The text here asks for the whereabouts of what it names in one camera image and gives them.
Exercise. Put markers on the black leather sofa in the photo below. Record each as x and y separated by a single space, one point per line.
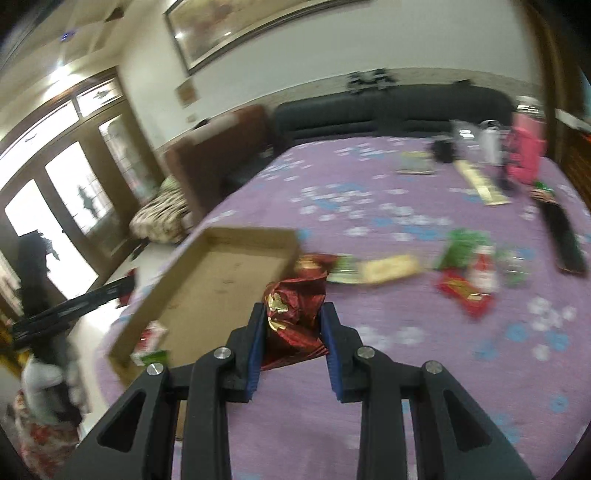
369 115

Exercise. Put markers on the green and red candy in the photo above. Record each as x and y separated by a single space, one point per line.
544 191

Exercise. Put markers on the framed wall picture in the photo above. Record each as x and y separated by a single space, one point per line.
231 23

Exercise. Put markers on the small wall plaque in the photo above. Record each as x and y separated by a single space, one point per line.
187 93

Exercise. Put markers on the green pea snack packet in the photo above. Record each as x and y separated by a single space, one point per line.
461 244

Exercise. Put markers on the beige snack packet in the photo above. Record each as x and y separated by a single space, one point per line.
390 269

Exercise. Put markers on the black clamp device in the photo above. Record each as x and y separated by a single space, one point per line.
384 77
360 82

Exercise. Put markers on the brown brick-pattern counter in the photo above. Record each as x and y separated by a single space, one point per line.
575 157

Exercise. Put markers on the large red snack packet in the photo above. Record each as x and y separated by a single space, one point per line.
466 295

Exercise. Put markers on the clear green-edged packet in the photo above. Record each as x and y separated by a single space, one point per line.
512 267

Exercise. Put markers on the wooden glass doors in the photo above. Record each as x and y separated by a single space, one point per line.
87 115

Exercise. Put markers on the greenish thin booklet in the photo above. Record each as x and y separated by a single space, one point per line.
415 164

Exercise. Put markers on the black smartphone in case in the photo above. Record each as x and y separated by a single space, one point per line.
563 240

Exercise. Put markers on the cardboard box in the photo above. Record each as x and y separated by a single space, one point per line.
217 281

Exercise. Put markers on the dark red foil packet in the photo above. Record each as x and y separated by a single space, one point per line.
291 318
316 263

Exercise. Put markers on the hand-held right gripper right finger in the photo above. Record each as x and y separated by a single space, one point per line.
330 355

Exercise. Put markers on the small black box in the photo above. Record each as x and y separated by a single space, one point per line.
443 150

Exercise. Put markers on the brown armchair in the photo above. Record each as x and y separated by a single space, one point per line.
217 157

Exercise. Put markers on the red floral cloth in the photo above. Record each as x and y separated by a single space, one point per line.
37 438

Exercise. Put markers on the small green white packet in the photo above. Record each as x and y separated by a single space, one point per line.
346 272

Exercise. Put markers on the cream squeeze tube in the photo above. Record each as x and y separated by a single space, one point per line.
480 184

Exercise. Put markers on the patterned brown white blanket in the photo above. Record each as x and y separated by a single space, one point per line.
159 217

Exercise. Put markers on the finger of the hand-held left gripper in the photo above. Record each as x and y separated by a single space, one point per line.
97 295

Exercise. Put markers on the purple floral tablecloth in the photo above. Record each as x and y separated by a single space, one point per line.
415 369

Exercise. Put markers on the dark wooden door frame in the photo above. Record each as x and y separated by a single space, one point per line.
554 55

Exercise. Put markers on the pink bottle with knitted sleeve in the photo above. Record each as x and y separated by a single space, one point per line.
524 152

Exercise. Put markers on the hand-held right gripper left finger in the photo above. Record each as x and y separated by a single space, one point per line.
256 350

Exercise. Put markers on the white round container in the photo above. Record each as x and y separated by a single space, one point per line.
491 145

